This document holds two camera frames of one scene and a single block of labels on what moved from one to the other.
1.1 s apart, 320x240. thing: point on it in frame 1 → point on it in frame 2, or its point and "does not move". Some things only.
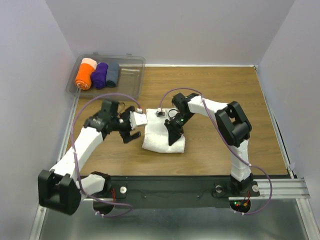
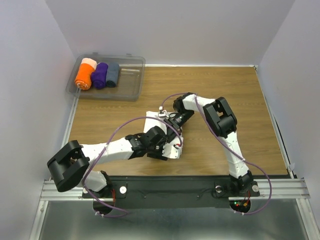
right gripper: (174, 132) does not move
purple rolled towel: (99, 77) does not move
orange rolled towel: (83, 79) does not move
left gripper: (127, 137) → (158, 154)
